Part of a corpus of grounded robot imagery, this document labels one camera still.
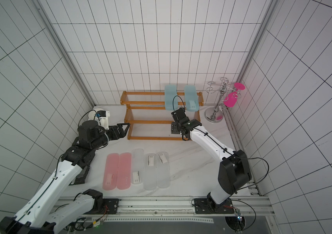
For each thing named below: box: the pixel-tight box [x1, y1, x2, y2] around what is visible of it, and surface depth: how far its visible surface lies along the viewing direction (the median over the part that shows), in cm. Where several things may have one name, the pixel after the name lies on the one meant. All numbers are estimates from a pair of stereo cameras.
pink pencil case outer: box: [102, 153, 120, 191], surface depth 85 cm
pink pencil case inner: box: [116, 152, 132, 191], surface depth 85 cm
